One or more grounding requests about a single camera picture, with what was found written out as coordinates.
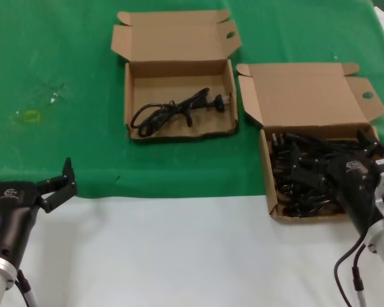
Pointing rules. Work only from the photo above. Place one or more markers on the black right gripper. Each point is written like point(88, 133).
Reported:
point(355, 188)

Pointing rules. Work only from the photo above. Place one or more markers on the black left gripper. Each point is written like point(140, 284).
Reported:
point(16, 211)

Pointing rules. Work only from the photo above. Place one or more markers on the cardboard box with intact rim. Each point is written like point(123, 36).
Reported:
point(307, 92)

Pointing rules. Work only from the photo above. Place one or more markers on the cardboard box with torn rim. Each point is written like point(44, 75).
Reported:
point(176, 44)

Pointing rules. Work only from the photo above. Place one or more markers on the green table cloth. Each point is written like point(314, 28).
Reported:
point(83, 64)

